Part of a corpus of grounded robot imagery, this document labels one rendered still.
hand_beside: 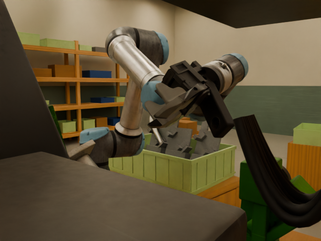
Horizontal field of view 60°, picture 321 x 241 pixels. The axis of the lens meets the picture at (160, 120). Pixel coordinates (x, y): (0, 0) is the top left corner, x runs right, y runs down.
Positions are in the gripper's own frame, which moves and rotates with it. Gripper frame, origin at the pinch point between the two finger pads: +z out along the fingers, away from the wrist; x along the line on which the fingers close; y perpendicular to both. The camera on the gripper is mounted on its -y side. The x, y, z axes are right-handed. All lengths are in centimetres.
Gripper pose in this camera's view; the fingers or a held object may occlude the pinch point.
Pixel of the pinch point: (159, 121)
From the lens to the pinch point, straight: 46.5
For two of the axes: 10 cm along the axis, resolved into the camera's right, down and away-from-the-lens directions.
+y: -6.7, -7.1, 2.1
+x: 4.3, -6.0, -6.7
